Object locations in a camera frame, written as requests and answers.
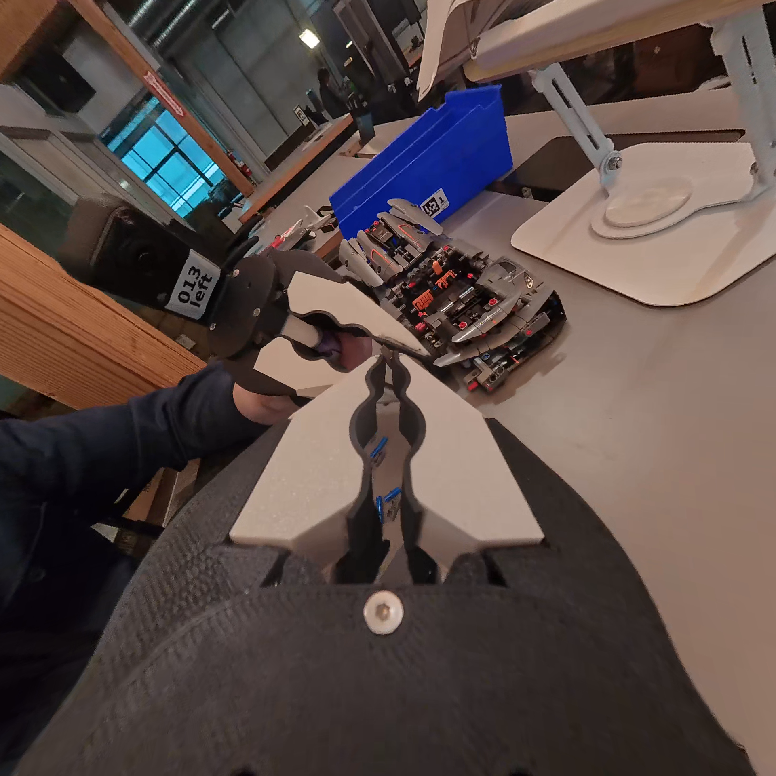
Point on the wooden slat panel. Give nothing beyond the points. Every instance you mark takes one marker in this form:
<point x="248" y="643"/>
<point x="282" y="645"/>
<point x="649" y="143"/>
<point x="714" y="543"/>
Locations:
<point x="73" y="339"/>

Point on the red sign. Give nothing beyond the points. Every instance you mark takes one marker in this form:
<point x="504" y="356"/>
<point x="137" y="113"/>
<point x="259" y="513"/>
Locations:
<point x="163" y="92"/>

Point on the window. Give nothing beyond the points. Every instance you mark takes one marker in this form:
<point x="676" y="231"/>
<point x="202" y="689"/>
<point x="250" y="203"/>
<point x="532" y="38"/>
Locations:
<point x="157" y="163"/>

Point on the person's left forearm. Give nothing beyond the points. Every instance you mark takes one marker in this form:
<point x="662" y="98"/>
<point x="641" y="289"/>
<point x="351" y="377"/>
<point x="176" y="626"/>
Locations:
<point x="151" y="418"/>

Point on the red fire extinguisher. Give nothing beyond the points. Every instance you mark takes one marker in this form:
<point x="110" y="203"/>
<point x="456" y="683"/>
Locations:
<point x="242" y="165"/>

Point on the wooden table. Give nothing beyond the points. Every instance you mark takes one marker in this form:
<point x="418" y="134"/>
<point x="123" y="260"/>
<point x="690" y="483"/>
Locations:
<point x="291" y="170"/>

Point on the pile of small lego pieces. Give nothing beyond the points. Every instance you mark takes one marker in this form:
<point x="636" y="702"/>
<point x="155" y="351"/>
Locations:
<point x="379" y="448"/>

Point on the printed tag sticker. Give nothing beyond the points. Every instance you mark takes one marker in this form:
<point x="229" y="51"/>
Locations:
<point x="436" y="203"/>

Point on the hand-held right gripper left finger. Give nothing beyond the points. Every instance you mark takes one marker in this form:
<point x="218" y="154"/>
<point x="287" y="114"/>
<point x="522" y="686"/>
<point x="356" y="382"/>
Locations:
<point x="303" y="485"/>

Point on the white adjustable stand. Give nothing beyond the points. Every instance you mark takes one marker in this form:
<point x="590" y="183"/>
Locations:
<point x="667" y="242"/>

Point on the blue storage bin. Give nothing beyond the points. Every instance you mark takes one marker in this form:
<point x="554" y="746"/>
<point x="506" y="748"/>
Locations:
<point x="424" y="151"/>

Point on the person's left hand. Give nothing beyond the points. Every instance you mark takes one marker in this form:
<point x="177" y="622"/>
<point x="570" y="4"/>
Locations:
<point x="260" y="403"/>

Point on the grey lego car model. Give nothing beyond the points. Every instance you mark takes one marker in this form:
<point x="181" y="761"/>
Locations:
<point x="461" y="291"/>

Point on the wooden beam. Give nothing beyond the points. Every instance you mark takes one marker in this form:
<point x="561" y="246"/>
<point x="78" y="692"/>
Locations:
<point x="118" y="42"/>

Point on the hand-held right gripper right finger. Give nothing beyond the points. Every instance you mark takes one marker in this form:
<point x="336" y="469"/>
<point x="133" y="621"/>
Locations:
<point x="473" y="485"/>

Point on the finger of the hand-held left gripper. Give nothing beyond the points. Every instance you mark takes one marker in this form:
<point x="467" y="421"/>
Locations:
<point x="339" y="297"/>
<point x="291" y="376"/>

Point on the ceiling light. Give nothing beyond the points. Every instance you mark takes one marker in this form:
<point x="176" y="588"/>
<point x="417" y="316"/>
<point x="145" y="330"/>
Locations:
<point x="309" y="37"/>

